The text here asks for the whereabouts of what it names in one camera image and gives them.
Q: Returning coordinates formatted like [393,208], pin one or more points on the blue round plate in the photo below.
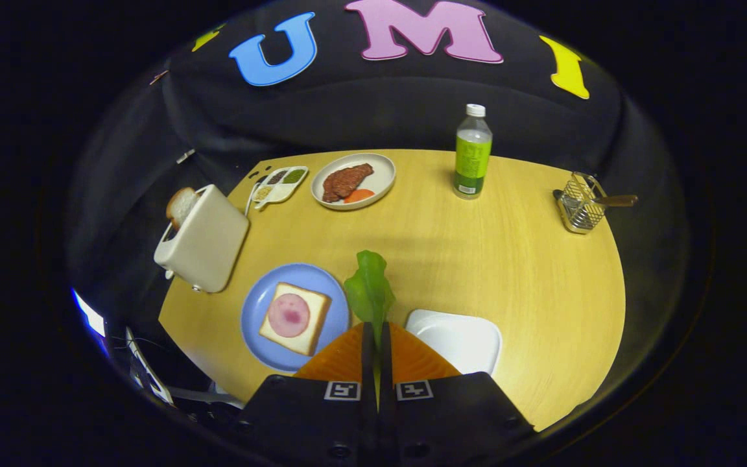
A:
[257,311]

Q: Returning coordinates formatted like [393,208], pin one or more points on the brown meat piece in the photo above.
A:
[344,181]

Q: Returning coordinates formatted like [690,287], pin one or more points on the pink ham slice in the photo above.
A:
[288,315]

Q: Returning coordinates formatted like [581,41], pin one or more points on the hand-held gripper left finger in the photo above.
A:
[368,363]

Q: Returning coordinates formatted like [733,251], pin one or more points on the white toaster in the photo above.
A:
[208,243]

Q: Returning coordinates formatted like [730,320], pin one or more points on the white round plate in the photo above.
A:
[383,170]

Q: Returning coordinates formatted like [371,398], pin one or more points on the white square plate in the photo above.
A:
[454,340]

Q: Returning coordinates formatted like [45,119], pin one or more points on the white divided bean tray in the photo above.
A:
[281,191]

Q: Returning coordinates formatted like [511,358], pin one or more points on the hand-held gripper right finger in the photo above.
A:
[386,370]

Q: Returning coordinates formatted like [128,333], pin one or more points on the black backdrop cloth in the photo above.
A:
[380,110]

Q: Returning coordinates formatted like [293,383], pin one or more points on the white bread slice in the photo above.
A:
[318,311]

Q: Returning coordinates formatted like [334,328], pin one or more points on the copper cloth clip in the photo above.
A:
[158,77]

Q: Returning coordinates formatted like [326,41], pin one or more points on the orange tomato slice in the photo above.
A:
[359,195]

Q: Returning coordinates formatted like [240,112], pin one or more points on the toasted bread slice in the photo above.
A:
[181,206]

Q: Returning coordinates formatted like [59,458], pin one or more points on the green lettuce leaf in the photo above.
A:
[368,285]

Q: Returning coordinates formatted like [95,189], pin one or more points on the white cloth clip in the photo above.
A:
[185,156]

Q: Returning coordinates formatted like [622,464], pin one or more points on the green label water bottle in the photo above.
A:
[472,155]

